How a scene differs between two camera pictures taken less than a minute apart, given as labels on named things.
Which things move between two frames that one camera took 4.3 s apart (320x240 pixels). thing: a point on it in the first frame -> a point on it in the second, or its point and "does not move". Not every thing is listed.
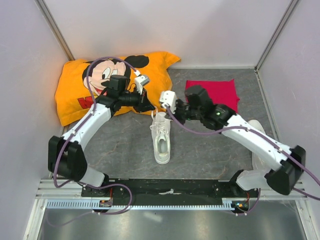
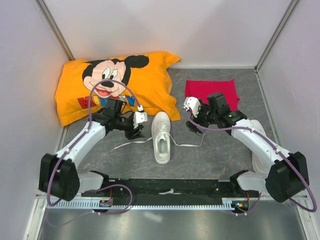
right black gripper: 178,103 -> 204,107
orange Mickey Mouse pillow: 81,82 does not move
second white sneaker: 258,164 does not move
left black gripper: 143,104 -> 131,135
